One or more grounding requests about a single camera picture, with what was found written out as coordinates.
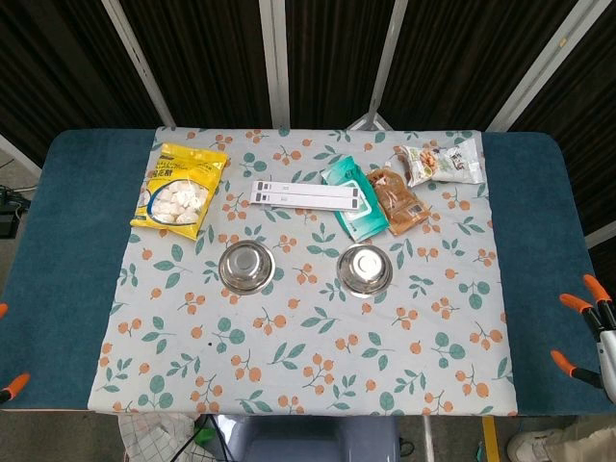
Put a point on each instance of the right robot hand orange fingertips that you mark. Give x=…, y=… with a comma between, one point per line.
x=607, y=351

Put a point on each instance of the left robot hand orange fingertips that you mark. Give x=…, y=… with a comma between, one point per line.
x=14, y=385

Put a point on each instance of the steel bowl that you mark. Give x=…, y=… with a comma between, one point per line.
x=364, y=269
x=247, y=266

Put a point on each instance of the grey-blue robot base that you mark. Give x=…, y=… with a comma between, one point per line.
x=308, y=443

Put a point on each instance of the floral tablecloth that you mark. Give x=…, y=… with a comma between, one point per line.
x=308, y=337

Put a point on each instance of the beige trouser leg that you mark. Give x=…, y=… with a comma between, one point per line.
x=582, y=443

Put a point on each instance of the white shoe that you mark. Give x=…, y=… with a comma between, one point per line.
x=527, y=447

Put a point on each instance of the teal blue table mat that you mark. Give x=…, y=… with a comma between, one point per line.
x=62, y=240

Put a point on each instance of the black power strip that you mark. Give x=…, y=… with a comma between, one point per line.
x=7, y=223

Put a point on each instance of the small green object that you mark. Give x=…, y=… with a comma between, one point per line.
x=207, y=437

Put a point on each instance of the white nut snack bag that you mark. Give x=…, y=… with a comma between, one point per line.
x=447, y=163

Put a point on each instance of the yellow snack bag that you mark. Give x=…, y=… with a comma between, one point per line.
x=178, y=197

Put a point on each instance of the brown snack pouch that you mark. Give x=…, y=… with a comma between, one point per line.
x=397, y=197

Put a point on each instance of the teal wet wipes pack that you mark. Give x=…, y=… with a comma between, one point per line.
x=366, y=221

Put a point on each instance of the white folding stand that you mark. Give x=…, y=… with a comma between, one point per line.
x=308, y=192

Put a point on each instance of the white partition frame post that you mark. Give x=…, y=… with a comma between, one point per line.
x=545, y=62
x=19, y=156
x=386, y=62
x=276, y=62
x=604, y=233
x=137, y=62

